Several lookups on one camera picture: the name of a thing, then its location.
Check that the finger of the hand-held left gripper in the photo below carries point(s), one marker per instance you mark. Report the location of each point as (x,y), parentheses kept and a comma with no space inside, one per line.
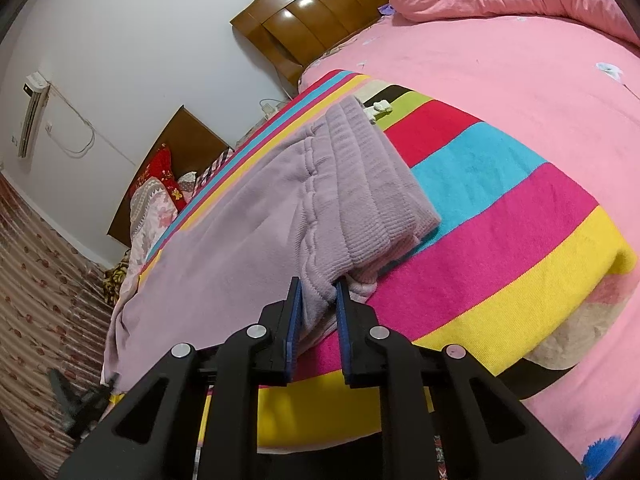
(80,407)

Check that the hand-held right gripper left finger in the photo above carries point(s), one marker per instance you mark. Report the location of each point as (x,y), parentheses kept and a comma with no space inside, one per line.
(292,332)

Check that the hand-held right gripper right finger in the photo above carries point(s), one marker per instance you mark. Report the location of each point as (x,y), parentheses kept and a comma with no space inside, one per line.
(342,332)

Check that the lilac knit sweater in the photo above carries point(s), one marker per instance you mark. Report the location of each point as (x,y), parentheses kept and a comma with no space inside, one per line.
(250,220)

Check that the brown flowered blanket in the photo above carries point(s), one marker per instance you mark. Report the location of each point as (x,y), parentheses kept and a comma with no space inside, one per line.
(115,280)

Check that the small dotted pillow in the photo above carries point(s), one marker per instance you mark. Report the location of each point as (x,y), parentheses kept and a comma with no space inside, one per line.
(187,185)

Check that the plaid cloth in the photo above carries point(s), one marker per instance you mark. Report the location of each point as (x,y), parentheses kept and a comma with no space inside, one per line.
(212,170)

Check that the folded floral quilt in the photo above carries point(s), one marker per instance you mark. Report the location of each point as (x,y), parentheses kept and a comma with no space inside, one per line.
(150,210)

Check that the colourful striped blanket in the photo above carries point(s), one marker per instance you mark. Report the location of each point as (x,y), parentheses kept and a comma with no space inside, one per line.
(500,210)

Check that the red floral pillow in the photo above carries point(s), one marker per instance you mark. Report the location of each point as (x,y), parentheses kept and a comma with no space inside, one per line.
(160,165)

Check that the white power strip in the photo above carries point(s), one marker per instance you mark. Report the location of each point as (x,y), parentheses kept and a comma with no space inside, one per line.
(269,108)

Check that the plain dark wooden headboard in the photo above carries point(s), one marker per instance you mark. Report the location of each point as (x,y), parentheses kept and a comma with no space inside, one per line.
(185,130)

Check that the white air conditioner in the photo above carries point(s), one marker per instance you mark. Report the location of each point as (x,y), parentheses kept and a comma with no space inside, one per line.
(32,110)

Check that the pink floral bedsheet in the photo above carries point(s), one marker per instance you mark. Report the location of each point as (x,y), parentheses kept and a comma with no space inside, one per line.
(500,70)

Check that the glossy wooden headboard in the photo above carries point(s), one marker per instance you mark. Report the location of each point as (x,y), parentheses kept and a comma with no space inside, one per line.
(310,15)

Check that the small purple cloth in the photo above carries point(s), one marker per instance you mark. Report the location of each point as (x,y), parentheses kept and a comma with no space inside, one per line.
(386,9)

